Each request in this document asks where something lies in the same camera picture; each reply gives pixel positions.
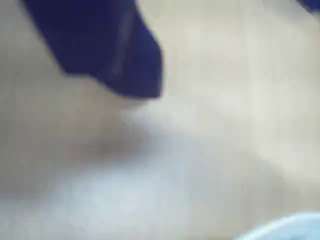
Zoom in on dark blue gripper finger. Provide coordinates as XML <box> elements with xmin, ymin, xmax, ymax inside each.
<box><xmin>296</xmin><ymin>0</ymin><xmax>320</xmax><ymax>14</ymax></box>
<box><xmin>21</xmin><ymin>0</ymin><xmax>164</xmax><ymax>100</ymax></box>

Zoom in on light teal round plate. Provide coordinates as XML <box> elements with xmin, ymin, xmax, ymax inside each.
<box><xmin>234</xmin><ymin>211</ymin><xmax>320</xmax><ymax>240</ymax></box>

